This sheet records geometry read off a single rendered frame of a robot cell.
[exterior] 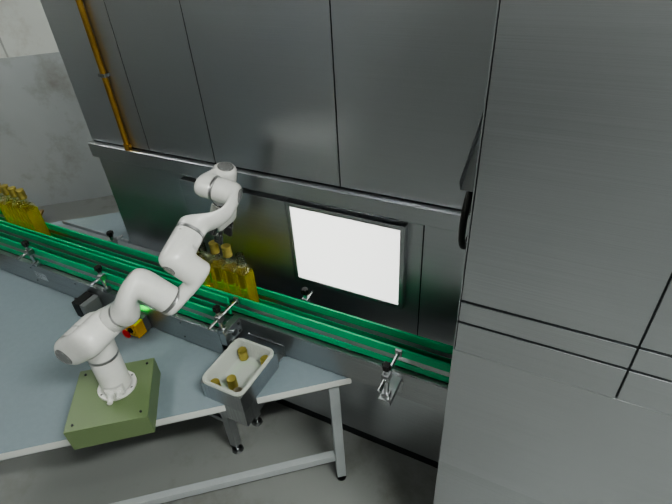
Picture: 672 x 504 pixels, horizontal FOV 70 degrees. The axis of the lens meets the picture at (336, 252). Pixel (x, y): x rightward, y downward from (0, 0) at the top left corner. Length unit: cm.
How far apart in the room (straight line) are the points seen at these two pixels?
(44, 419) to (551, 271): 168
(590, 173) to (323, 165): 86
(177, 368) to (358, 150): 106
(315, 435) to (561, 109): 203
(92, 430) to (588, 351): 144
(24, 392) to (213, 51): 139
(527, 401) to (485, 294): 32
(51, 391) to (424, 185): 151
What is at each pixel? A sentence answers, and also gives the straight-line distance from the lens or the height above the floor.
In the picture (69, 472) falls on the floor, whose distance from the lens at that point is 282.
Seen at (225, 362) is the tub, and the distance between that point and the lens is 182.
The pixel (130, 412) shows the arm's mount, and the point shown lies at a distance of 175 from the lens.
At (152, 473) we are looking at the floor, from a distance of 264.
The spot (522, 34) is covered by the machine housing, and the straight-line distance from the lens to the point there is 84.
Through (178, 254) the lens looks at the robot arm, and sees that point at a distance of 136.
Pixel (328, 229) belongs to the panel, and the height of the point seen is 124.
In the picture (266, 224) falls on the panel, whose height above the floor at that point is 121.
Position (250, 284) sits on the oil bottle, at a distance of 178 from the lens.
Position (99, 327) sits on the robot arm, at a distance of 151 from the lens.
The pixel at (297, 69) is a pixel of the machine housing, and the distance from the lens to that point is 145.
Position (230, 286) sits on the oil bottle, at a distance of 183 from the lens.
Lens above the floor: 212
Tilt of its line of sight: 36 degrees down
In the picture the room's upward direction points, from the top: 4 degrees counter-clockwise
